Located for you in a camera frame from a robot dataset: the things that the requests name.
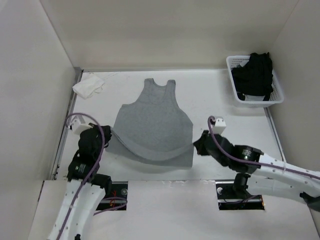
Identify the black tank tops pile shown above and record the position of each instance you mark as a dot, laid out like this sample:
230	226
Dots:
255	78

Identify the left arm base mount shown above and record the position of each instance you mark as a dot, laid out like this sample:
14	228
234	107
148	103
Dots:
115	198

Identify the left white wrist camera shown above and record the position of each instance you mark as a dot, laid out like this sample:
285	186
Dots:
77	127

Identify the white plastic basket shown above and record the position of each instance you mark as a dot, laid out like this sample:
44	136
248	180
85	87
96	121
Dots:
276	97

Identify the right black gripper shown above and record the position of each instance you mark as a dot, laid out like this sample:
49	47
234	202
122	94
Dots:
199	144

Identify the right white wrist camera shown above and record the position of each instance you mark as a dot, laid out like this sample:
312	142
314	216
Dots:
218	124

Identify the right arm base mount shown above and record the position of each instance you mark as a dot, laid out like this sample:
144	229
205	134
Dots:
232	195

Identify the folded white tank top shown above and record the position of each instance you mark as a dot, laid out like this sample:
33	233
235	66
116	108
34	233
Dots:
87	87

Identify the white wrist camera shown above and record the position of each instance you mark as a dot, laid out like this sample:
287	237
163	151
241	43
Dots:
218	124
77	127

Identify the grey tank top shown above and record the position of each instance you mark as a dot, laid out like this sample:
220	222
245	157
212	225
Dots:
154	130

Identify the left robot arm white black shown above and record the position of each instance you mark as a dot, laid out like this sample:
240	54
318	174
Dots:
85	187

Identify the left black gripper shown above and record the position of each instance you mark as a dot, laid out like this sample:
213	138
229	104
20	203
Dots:
107	133

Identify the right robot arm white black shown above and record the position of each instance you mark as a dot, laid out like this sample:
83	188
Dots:
257	173

